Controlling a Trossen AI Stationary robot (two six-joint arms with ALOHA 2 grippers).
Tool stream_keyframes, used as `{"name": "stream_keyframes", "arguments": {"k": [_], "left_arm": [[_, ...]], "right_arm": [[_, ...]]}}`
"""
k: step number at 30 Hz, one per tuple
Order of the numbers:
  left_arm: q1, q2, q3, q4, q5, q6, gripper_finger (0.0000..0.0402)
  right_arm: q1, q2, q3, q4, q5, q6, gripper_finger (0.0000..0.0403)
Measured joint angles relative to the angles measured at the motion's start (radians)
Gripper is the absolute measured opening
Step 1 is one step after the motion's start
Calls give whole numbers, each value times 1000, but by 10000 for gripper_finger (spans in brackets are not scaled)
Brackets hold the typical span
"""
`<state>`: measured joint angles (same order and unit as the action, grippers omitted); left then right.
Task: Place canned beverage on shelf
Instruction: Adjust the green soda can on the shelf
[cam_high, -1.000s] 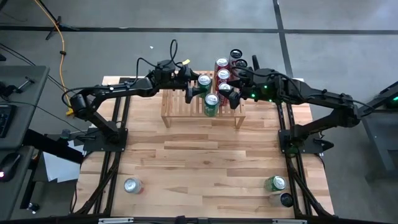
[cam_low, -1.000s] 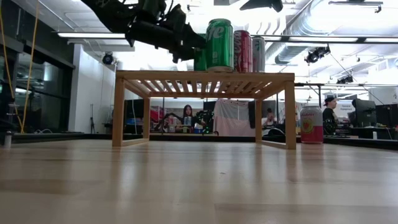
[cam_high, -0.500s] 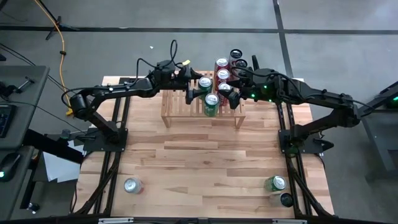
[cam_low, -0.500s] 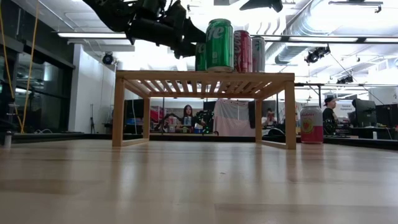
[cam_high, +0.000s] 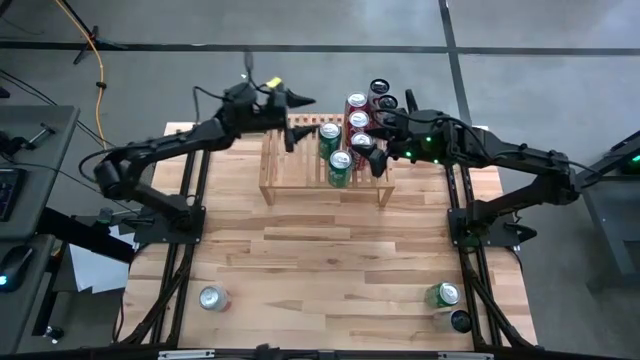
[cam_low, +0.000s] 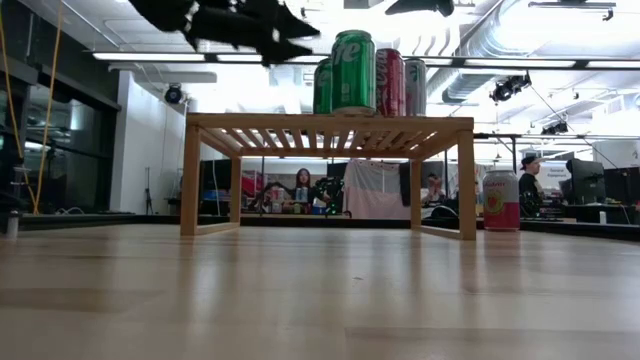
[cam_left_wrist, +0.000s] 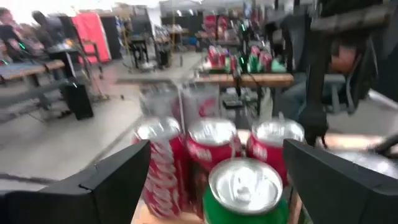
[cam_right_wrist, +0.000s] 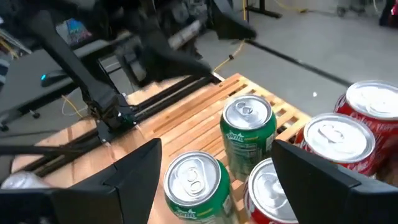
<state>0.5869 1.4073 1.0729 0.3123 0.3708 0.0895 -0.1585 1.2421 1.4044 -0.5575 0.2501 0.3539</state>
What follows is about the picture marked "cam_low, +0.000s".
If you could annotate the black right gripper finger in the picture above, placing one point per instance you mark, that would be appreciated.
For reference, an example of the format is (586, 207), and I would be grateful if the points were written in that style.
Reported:
(420, 6)

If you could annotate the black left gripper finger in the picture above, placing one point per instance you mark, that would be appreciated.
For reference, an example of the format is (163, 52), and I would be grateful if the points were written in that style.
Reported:
(280, 51)
(290, 25)

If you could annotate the green Sprite can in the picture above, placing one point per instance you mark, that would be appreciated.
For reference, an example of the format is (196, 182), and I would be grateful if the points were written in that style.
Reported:
(322, 87)
(352, 75)

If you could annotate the silver soda can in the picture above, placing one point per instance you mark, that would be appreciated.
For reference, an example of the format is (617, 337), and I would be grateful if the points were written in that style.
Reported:
(416, 90)

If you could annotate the red Coca-Cola Star Wars can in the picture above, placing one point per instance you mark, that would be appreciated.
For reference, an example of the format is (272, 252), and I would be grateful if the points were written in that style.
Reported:
(391, 85)

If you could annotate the white and pink soda can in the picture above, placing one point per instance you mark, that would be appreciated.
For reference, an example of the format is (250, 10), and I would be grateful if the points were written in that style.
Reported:
(501, 200)

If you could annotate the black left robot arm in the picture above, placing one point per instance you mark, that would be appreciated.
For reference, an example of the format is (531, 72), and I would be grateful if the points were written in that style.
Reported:
(160, 12)

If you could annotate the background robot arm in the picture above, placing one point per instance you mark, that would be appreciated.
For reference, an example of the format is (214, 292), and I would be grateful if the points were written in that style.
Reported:
(330, 195)

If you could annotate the wooden slatted shelf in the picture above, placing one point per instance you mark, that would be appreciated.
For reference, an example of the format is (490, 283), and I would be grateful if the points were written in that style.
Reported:
(330, 124)

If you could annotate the ceiling light bar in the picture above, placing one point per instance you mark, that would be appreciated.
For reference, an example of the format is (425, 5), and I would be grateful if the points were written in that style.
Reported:
(150, 56)

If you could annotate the black track spotlight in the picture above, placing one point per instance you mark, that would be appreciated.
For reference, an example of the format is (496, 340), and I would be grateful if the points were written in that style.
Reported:
(555, 128)
(510, 86)

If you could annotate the person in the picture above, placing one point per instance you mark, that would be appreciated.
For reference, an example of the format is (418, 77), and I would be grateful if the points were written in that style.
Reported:
(434, 189)
(302, 186)
(530, 187)

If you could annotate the black computer monitor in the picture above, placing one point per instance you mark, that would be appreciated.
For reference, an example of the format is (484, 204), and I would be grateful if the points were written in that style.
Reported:
(585, 180)
(215, 180)

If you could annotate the white draped cloth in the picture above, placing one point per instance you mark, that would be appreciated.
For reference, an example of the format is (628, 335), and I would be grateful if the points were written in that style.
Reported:
(375, 190)

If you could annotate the slim black floor stand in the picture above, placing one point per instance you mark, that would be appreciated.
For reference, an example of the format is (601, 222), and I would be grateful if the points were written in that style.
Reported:
(148, 192)

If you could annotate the silver ventilation duct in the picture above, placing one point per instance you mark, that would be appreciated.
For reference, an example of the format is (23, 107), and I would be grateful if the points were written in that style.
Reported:
(465, 85)

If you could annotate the black dome camera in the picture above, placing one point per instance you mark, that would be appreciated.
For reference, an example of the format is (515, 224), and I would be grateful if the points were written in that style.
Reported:
(173, 94)

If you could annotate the small white post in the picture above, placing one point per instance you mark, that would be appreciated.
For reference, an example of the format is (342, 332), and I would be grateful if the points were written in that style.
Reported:
(12, 226)

